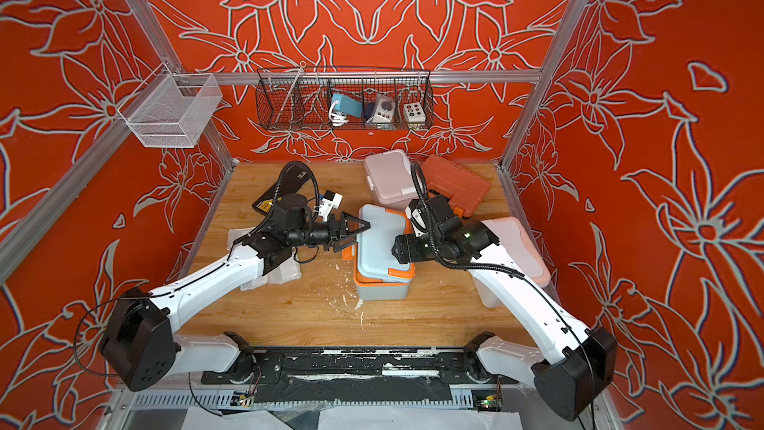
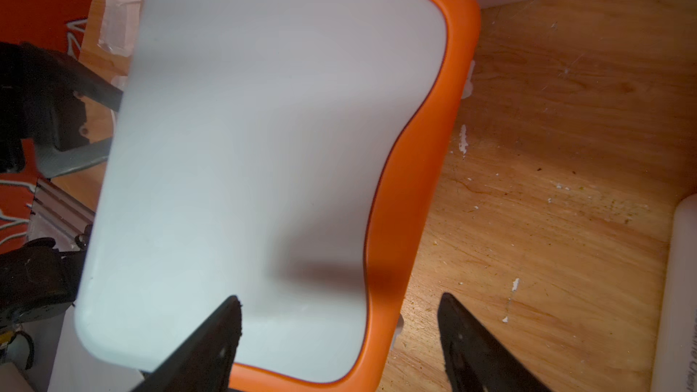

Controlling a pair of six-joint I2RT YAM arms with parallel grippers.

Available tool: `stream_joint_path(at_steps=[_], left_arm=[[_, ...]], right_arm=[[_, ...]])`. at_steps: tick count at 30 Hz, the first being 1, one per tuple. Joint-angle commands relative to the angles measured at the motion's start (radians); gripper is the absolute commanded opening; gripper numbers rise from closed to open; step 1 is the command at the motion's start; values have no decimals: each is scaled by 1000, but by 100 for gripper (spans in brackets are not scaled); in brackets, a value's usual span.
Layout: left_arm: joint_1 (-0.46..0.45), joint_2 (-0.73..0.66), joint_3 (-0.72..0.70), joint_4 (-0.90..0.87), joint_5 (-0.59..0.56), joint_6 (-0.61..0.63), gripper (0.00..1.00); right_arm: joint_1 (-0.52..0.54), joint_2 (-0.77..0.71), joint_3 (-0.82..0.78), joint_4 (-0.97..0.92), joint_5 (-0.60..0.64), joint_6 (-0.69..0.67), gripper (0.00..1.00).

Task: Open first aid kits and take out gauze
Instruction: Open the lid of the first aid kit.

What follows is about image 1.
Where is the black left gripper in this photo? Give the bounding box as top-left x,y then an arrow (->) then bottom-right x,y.
289,214 -> 371,251

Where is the grey first aid box orange handle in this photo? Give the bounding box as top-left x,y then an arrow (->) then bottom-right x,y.
343,204 -> 416,301

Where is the white gauze packet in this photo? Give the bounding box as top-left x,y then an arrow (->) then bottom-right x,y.
227,228 -> 254,251
240,258 -> 302,291

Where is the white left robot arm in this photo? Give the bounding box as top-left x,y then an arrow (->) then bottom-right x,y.
99,188 -> 371,392

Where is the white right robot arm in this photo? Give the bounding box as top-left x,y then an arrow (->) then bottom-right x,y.
392,163 -> 618,421

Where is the black tool case yellow label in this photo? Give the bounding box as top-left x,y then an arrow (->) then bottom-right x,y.
251,166 -> 312,216

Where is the orange plastic tool case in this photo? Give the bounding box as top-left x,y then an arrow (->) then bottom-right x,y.
421,155 -> 491,218

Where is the white round-dial device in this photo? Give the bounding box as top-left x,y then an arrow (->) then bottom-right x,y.
366,95 -> 396,125

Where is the beige button box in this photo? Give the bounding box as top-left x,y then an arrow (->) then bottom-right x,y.
402,103 -> 427,129

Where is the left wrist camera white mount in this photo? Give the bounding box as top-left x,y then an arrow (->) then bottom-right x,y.
318,190 -> 343,221

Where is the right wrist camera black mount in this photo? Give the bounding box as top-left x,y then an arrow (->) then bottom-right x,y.
406,195 -> 499,264

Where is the blue device with white cable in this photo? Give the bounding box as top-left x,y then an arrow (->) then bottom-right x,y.
328,93 -> 363,127

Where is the black wire wall basket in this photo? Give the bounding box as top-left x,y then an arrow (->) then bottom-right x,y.
255,66 -> 435,131

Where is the white wire mesh basket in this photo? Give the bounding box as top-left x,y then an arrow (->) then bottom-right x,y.
117,74 -> 222,149

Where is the aluminium left side rail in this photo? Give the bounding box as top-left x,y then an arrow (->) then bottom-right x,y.
1,117 -> 133,284

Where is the aluminium frame post left rear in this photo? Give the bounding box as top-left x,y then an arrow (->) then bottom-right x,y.
125,0 -> 236,169

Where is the aluminium frame post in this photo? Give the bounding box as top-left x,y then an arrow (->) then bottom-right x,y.
125,0 -> 236,169
499,0 -> 589,172

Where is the aluminium frame post right rear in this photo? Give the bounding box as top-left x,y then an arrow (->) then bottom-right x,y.
499,0 -> 589,172

